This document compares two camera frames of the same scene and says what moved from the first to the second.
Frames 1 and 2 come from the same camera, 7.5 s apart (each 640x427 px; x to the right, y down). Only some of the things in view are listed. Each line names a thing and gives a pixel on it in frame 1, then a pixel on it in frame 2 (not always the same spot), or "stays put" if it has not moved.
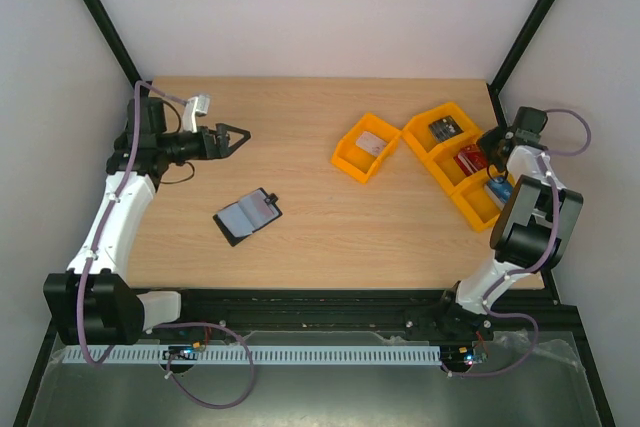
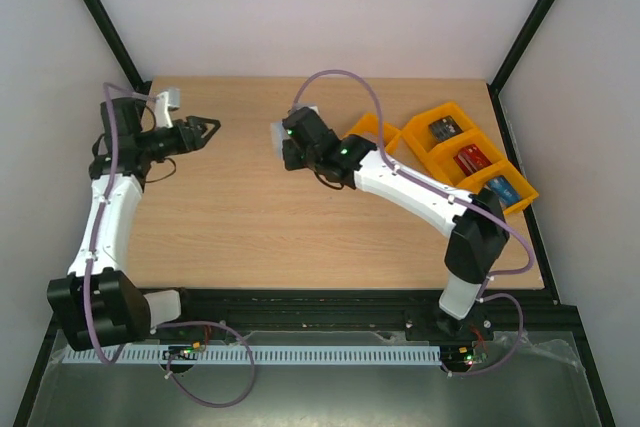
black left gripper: [220, 148] → [196, 136]
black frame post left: [99, 15] stays put
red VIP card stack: [471, 159] stays put
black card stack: [445, 128] stays put
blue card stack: [498, 192] stays put
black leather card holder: [239, 220] → [294, 154]
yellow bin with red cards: [457, 162] stays put
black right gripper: [493, 145] → [291, 148]
